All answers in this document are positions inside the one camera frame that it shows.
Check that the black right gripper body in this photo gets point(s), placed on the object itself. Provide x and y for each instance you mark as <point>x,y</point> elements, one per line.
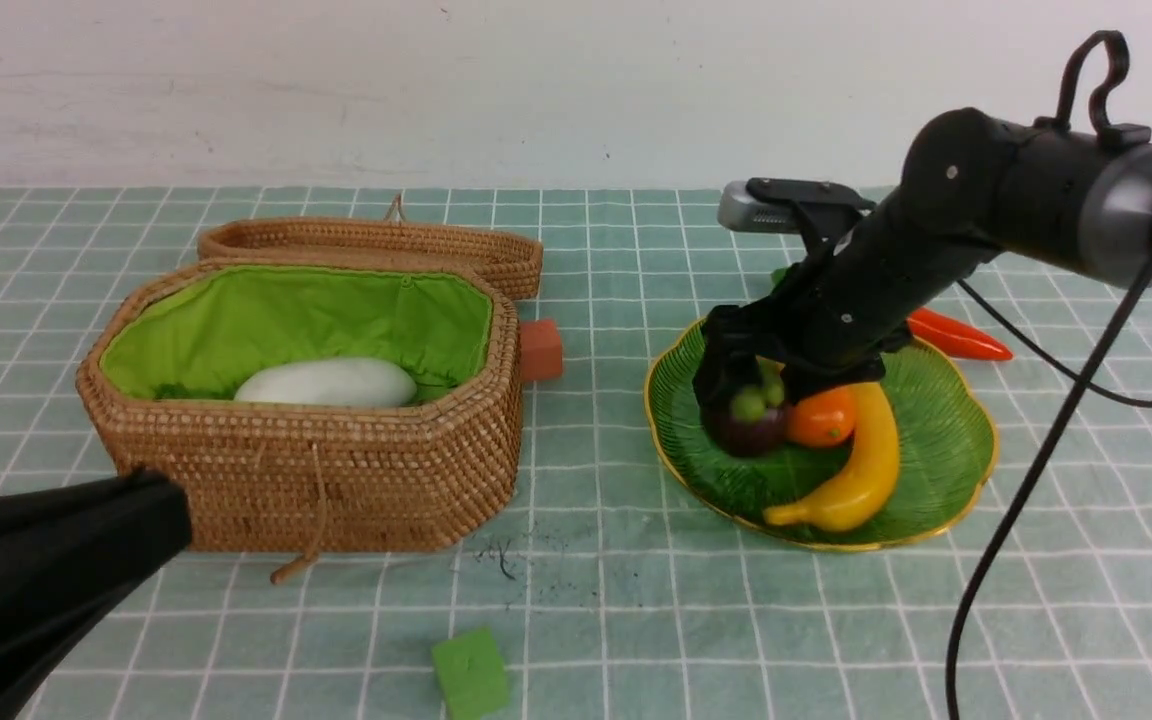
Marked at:
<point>868,267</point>

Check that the orange toy carrot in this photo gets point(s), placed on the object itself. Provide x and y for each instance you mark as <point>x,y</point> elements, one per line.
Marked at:
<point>941,334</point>

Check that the orange toy mango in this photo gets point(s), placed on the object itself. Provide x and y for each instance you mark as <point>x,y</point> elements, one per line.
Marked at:
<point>825,420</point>

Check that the purple toy mangosteen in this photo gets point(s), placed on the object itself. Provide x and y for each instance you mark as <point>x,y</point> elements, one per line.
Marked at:
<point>754,422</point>

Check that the yellow toy banana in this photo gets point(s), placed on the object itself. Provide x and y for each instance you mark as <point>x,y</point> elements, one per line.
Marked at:
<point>866,482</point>

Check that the white toy radish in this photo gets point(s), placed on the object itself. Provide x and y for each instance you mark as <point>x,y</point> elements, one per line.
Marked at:
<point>340,381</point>

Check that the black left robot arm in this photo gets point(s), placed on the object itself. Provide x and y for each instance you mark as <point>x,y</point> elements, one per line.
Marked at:
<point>68,557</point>

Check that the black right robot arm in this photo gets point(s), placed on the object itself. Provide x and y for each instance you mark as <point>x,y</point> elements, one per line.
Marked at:
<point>972,188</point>

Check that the green glass leaf plate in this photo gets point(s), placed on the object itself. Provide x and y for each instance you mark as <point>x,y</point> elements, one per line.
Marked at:
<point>948,445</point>

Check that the orange foam block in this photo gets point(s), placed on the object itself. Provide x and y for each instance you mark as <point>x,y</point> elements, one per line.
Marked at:
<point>541,351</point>

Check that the woven rattan basket lid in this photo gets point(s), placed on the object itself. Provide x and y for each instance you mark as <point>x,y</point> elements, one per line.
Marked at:
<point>512,263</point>

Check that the teal checkered tablecloth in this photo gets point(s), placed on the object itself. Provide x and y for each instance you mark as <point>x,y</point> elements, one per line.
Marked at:
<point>611,593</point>

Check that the green foam cube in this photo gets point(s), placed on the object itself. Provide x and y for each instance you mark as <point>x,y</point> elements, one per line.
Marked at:
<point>471,674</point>

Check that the woven rattan basket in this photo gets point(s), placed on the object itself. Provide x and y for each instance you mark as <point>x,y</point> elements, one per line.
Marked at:
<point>158,387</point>

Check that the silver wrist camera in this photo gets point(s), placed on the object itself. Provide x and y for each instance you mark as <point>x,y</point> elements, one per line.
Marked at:
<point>806,207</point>

